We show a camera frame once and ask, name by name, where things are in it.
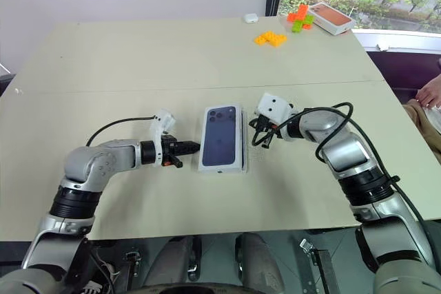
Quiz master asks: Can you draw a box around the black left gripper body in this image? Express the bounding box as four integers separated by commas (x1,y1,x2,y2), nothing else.
160,135,185,169

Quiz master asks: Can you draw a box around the orange toy brick piece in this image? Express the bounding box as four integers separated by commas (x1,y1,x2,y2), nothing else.
287,3,310,22

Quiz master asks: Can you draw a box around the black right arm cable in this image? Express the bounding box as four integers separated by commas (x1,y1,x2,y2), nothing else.
250,101,435,267

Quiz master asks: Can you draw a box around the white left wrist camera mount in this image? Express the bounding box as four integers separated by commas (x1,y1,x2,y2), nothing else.
150,108,176,168

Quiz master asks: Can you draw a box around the white phone box lid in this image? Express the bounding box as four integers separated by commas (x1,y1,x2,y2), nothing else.
198,103,246,174

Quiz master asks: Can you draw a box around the dark grey furniture edge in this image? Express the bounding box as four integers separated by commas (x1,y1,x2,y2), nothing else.
0,61,17,97

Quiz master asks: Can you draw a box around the phone box with orange print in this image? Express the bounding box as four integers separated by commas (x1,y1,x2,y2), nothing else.
307,1,358,36

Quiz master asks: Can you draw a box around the white window sill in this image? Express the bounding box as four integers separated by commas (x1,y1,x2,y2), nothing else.
351,28,441,54

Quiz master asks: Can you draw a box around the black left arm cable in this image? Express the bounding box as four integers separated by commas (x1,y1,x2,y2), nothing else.
85,116,156,147

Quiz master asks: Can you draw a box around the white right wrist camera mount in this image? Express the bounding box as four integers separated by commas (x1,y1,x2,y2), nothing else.
255,92,292,127

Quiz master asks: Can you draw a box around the green toy brick piece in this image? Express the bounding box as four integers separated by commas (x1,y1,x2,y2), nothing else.
291,14,316,33

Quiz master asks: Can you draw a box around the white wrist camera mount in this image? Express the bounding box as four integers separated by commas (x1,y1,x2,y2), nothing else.
150,108,176,168
255,92,292,127

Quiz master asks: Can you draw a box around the black bar with silver clamp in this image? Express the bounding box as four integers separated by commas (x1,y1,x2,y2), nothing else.
299,238,340,294

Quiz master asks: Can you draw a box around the brown trousered leg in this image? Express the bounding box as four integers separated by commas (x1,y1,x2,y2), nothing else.
402,99,441,164

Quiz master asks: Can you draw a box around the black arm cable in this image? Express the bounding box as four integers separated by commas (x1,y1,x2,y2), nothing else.
250,101,435,267
85,116,156,147

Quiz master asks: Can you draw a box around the yellow toy brick piece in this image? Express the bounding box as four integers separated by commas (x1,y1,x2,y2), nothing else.
254,31,288,48

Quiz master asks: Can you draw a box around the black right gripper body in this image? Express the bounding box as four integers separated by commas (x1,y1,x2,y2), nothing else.
256,116,278,135

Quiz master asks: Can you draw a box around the bystander bare hand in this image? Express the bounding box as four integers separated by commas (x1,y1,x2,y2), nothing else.
416,75,441,107

